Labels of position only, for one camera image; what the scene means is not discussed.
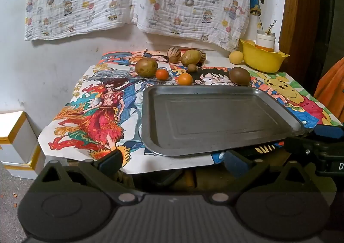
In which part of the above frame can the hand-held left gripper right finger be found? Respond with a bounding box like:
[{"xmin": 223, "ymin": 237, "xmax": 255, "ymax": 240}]
[{"xmin": 208, "ymin": 150, "xmax": 316, "ymax": 203}]

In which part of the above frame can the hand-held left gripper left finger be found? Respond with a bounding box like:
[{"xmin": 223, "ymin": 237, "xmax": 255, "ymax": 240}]
[{"xmin": 35, "ymin": 150, "xmax": 137, "ymax": 204}]

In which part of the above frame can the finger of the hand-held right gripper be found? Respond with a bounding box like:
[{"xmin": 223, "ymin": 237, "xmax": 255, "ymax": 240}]
[
  {"xmin": 313, "ymin": 124, "xmax": 344, "ymax": 138},
  {"xmin": 285, "ymin": 137, "xmax": 344, "ymax": 157}
]

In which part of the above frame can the rectangular metal tray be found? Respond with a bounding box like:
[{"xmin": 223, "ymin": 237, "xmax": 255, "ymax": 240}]
[{"xmin": 141, "ymin": 85, "xmax": 309, "ymax": 157}]

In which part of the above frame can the brown kiwi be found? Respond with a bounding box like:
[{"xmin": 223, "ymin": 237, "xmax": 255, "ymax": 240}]
[{"xmin": 229, "ymin": 67, "xmax": 251, "ymax": 86}]

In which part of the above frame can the brown russet pear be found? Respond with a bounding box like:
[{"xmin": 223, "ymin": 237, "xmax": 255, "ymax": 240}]
[{"xmin": 135, "ymin": 58, "xmax": 158, "ymax": 78}]

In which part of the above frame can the round yellow lemon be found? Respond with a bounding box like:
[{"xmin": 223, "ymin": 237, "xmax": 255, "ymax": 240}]
[{"xmin": 229, "ymin": 51, "xmax": 244, "ymax": 65}]

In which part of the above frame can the green yellow mango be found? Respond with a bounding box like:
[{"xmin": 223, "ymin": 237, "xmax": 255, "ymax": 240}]
[{"xmin": 181, "ymin": 49, "xmax": 201, "ymax": 66}]

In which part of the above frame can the black yellow printed paper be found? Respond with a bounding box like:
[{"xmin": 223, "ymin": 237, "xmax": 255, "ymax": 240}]
[{"xmin": 243, "ymin": 142, "xmax": 285, "ymax": 159}]

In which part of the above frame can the orange cloth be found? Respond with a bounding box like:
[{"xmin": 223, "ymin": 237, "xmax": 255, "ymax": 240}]
[{"xmin": 313, "ymin": 57, "xmax": 344, "ymax": 125}]

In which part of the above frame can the yellow bear drawing sheet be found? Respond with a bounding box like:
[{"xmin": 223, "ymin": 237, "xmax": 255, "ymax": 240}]
[{"xmin": 247, "ymin": 69, "xmax": 343, "ymax": 128}]

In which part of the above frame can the large anime collage drawing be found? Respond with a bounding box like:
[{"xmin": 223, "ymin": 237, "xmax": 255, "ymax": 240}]
[{"xmin": 38, "ymin": 63, "xmax": 269, "ymax": 174}]

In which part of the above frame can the white box with gold trim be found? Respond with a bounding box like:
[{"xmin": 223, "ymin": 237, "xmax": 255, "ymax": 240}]
[
  {"xmin": 0, "ymin": 111, "xmax": 38, "ymax": 164},
  {"xmin": 0, "ymin": 143, "xmax": 47, "ymax": 180}
]

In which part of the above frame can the yellow plastic bowl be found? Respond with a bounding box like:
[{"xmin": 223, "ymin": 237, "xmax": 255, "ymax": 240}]
[{"xmin": 239, "ymin": 39, "xmax": 290, "ymax": 73}]

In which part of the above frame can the dry flower twig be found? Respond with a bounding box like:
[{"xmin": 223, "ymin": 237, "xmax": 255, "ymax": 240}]
[{"xmin": 256, "ymin": 14, "xmax": 278, "ymax": 35}]

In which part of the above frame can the wooden door frame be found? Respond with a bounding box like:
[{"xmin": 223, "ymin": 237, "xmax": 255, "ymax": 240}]
[{"xmin": 278, "ymin": 0, "xmax": 323, "ymax": 82}]

